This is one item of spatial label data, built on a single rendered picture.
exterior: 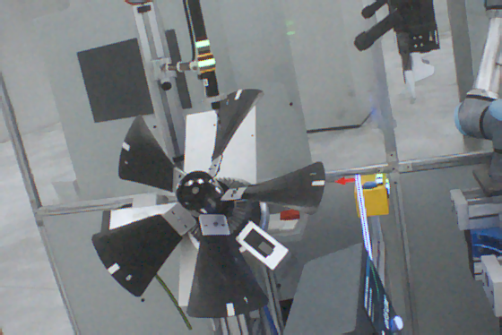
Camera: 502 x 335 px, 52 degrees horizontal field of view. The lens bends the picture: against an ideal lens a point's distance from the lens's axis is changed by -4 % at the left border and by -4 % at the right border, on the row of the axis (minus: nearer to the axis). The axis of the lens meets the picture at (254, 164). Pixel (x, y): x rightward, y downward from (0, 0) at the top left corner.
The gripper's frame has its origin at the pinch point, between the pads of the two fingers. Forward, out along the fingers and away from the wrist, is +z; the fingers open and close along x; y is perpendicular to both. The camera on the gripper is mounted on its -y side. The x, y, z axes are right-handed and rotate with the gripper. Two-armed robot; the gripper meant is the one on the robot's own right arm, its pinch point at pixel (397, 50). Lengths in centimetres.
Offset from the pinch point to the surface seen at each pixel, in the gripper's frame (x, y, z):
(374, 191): -3.5, -13.1, 41.5
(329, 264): -87, -16, 24
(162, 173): -20, -73, 22
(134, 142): -15, -83, 13
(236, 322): -17, -63, 77
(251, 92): -9.6, -44.0, 4.3
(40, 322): 106, -255, 148
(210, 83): -27, -50, -2
